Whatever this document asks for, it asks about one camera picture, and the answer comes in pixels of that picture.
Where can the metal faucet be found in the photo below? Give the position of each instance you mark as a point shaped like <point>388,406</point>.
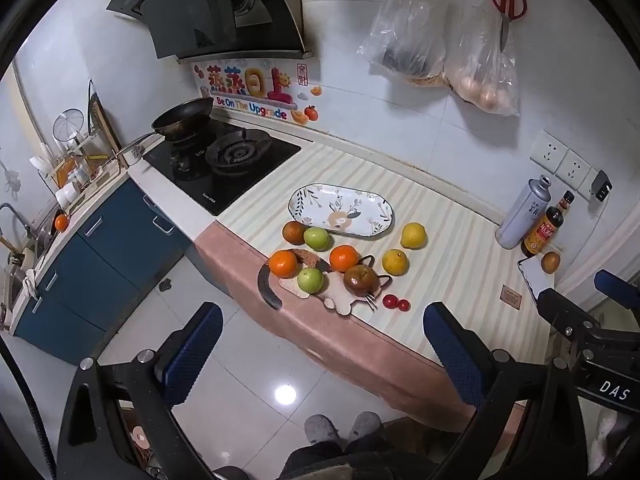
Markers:
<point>12,212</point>

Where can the small brown card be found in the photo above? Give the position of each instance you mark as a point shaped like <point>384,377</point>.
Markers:
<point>511,295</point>

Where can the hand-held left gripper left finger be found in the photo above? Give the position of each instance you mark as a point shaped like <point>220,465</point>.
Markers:
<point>192,360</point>

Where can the small white pot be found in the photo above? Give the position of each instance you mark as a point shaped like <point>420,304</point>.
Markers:
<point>132,154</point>

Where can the black plug adapter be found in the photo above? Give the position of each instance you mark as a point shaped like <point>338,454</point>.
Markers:
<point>601,186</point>

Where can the oval floral ceramic plate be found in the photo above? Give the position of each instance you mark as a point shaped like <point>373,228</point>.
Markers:
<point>320,200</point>

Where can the silver gas canister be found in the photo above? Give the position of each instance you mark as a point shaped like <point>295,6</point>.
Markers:
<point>522,215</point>

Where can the black frying pan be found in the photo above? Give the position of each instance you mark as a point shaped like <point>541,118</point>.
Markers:
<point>185,117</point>

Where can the small orange fruit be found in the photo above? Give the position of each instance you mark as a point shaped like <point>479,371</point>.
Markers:
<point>61,222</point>

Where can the wooden cutting board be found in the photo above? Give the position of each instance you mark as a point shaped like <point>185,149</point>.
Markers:
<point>104,127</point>

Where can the colourful wall sticker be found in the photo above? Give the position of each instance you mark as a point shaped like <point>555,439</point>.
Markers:
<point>250,85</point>

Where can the dark sauce bottle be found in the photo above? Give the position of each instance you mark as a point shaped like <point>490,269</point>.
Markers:
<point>542,232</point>

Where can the person's legs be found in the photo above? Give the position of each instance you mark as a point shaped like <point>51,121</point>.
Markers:
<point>340,462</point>

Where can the bright orange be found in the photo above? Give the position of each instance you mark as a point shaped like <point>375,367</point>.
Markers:
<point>283,264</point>
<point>344,258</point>

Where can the small dark floor object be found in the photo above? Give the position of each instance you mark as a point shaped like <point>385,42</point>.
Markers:
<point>165,284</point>

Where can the striped tablecloth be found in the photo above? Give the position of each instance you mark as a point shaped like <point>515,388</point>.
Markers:
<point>450,220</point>

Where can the black gas stove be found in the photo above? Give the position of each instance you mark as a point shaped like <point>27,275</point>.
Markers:
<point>240,182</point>

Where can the small brown fruit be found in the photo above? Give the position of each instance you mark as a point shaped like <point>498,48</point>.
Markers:
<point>550,262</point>

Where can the white wall outlet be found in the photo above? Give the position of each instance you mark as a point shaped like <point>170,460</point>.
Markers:
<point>548,147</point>
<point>575,169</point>

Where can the plastic bag with dark contents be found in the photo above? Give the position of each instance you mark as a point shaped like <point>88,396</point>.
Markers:
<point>410,30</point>

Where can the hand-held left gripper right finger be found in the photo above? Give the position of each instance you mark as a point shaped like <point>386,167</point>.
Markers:
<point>452,357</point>

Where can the black range hood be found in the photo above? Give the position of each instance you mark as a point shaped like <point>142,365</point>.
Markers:
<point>200,5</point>

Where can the green apple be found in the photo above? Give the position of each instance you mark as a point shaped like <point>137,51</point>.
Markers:
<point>310,280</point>
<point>317,238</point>

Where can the dish rack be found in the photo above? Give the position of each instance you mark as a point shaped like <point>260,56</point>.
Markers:
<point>75,165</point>

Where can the yellow-green orange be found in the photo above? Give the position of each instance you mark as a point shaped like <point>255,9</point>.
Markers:
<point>395,262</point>

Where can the yellow lemon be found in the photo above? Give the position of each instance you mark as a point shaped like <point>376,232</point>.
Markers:
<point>413,236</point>

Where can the dark orange tangerine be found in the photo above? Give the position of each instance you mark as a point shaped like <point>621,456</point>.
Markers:
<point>293,232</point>

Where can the brown-red apple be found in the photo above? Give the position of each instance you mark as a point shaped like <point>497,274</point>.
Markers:
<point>360,280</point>

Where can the white dark-rimmed tray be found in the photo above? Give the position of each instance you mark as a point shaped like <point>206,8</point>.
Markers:
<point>534,277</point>

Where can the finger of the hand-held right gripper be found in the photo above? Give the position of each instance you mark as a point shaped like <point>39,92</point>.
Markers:
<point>617,285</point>
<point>565,310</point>

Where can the blue kitchen cabinet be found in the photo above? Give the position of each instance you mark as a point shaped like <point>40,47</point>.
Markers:
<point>100,270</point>

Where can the grey slipper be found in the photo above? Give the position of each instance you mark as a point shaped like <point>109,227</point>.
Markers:
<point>321,428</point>
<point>365,425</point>

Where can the plastic bag of eggs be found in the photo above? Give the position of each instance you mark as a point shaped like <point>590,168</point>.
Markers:
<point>480,85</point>

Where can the metal strainer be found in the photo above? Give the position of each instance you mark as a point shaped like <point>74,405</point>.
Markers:
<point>67,126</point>

